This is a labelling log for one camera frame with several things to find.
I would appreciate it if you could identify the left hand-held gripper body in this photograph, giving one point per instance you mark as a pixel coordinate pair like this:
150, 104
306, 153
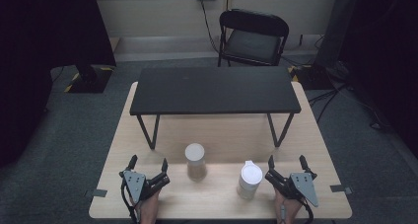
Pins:
134, 184

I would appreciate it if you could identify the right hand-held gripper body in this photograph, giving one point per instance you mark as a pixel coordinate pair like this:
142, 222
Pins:
304, 186

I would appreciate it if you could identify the glass jar with spouted white lid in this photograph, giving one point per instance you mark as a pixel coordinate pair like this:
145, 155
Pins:
249, 181

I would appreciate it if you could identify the glass jar with round white lid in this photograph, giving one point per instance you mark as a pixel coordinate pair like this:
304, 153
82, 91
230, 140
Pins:
195, 164

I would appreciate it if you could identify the black desktop shelf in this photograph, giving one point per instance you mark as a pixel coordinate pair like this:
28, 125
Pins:
213, 89

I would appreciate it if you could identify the person's left hand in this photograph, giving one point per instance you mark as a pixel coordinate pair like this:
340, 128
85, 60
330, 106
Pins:
149, 207

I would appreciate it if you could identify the person's right hand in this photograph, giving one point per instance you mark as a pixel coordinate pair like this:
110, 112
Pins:
289, 209

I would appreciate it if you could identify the grey tape strip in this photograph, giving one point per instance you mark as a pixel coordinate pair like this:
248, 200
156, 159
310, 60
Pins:
340, 188
97, 193

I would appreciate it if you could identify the black stand base with yellow stripes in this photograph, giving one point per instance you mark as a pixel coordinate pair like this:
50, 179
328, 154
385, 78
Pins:
310, 79
88, 81

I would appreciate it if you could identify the black folding chair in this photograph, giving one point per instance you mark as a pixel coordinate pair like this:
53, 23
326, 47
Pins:
253, 46

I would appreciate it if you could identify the black curtain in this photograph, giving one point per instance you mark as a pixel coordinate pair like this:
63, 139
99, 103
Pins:
387, 53
39, 53

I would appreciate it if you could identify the grey panel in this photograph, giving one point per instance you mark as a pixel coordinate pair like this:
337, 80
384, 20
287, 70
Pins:
335, 26

